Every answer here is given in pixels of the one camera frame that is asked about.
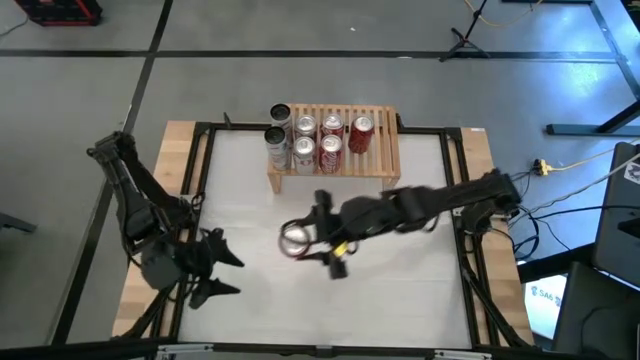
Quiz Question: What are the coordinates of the black tripod stand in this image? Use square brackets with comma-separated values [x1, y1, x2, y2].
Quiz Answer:
[438, 0, 494, 64]

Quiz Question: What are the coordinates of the dark grey desk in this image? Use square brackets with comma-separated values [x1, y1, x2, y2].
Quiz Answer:
[592, 142, 640, 291]

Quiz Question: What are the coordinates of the dark metal floor foot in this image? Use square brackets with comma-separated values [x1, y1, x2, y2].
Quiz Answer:
[0, 212, 39, 235]

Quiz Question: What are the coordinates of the yellow cable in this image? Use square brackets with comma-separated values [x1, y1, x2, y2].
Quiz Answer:
[462, 0, 544, 29]

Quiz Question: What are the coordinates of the slim silver energy drink can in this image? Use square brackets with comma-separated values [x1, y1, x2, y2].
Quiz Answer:
[264, 125, 292, 172]
[268, 102, 294, 136]

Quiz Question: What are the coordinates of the silver diet cola can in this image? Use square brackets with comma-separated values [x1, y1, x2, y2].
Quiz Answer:
[292, 135, 318, 176]
[293, 114, 318, 141]

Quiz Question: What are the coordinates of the red and black Coca-Cola can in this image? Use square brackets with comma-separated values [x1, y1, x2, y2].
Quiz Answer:
[318, 133, 344, 176]
[347, 115, 376, 155]

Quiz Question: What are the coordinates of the black desk leg frame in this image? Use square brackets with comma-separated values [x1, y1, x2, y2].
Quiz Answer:
[545, 0, 640, 136]

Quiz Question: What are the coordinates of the white labelled box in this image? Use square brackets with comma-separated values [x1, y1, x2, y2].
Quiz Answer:
[522, 273, 569, 341]

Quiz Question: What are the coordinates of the black metal table frame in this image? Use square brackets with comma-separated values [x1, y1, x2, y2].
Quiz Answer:
[112, 112, 536, 360]

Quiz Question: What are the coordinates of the dark grey chair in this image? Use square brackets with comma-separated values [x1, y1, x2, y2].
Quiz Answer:
[552, 260, 640, 360]

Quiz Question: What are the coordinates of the light wooden slatted shelf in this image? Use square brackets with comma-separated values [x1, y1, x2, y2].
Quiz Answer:
[266, 103, 402, 198]

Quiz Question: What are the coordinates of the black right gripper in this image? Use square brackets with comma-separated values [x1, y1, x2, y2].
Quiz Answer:
[280, 189, 397, 280]

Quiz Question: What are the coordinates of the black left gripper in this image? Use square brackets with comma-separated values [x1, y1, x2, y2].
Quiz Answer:
[139, 227, 246, 310]

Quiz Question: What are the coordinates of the red and black box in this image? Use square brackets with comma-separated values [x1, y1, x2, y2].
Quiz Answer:
[13, 0, 104, 27]

